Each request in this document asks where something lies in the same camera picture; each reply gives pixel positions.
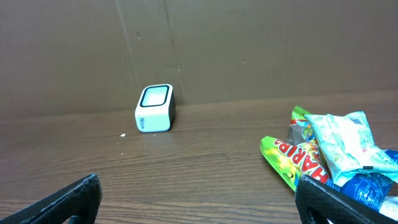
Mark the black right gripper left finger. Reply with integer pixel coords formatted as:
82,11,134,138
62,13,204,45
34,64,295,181
1,174,102,224

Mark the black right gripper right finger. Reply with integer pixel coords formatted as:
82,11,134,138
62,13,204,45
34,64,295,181
295,175,397,224

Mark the green snack packet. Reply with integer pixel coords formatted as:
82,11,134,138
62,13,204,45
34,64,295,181
260,106,331,191

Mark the teal packet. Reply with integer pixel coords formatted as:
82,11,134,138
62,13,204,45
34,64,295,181
305,111,397,187

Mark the white tube gold cap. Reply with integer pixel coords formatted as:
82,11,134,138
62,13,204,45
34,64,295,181
379,196,398,221

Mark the blue snack packet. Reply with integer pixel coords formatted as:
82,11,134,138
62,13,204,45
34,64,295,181
323,147,397,211

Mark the white barcode scanner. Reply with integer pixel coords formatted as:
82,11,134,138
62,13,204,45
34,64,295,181
134,84,176,133

